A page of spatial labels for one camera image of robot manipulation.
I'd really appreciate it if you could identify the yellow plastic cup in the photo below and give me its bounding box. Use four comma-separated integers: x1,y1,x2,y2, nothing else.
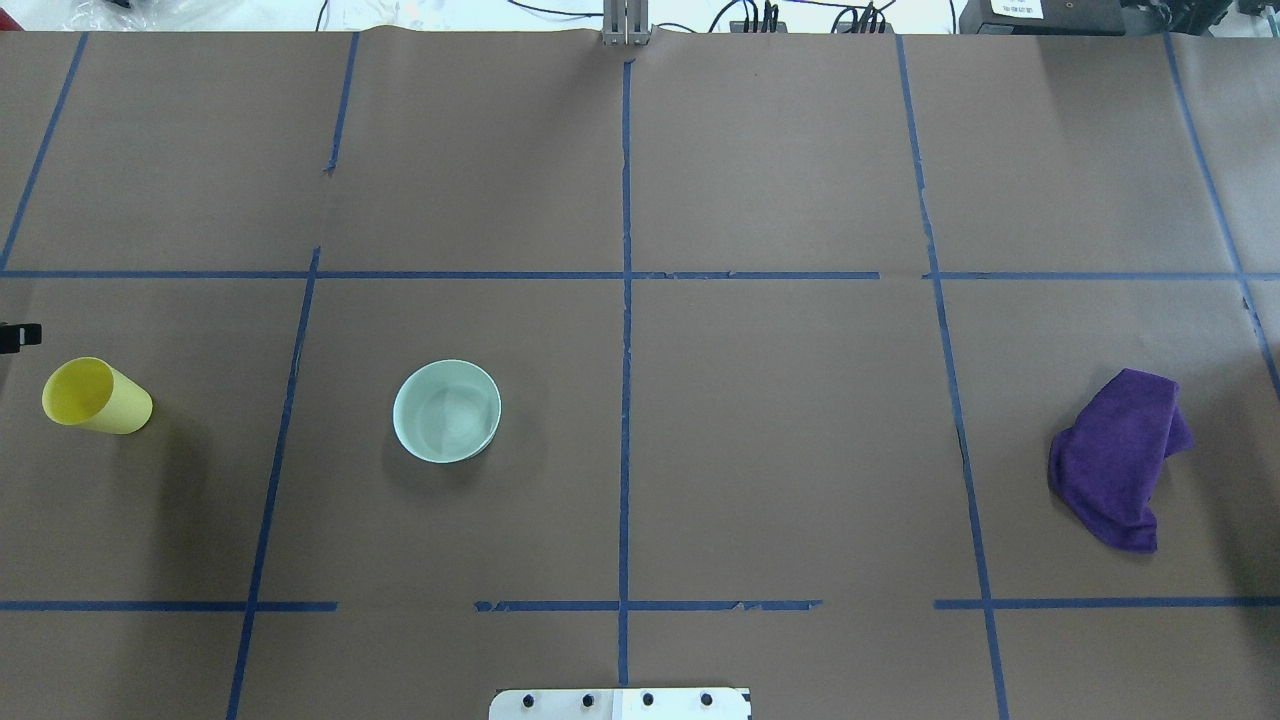
41,357,154,436

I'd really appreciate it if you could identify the mint green bowl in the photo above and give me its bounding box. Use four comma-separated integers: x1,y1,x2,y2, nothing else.
392,359,503,464

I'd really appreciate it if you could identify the black computer tower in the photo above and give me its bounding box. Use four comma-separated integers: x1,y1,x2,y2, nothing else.
957,0,1236,37

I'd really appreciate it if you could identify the purple cloth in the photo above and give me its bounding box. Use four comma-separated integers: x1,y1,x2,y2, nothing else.
1047,368,1196,555

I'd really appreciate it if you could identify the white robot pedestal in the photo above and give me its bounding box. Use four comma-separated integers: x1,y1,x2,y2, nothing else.
488,687,753,719

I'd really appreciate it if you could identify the aluminium frame post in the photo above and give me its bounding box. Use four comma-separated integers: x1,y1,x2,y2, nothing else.
602,0,653,47

